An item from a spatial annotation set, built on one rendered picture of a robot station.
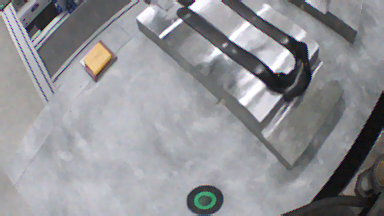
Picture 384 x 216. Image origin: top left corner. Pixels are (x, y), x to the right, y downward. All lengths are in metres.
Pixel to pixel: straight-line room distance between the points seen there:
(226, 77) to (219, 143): 0.15
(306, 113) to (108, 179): 0.49
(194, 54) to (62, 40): 0.96
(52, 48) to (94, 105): 0.83
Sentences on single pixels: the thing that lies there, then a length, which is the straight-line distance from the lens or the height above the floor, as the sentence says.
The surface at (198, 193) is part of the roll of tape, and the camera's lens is 1.30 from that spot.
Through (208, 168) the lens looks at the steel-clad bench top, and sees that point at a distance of 1.34.
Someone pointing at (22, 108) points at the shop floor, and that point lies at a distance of 2.39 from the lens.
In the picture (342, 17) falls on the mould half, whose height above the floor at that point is 0.91.
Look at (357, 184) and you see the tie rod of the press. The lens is 1.37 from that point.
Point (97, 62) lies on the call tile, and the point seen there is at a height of 0.84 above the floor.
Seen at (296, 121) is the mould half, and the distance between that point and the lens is 1.31.
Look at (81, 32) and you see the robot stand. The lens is 2.16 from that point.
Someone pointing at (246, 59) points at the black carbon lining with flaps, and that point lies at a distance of 1.30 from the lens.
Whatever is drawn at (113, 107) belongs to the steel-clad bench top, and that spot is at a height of 0.80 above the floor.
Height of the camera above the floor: 2.12
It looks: 74 degrees down
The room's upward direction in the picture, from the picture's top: 10 degrees counter-clockwise
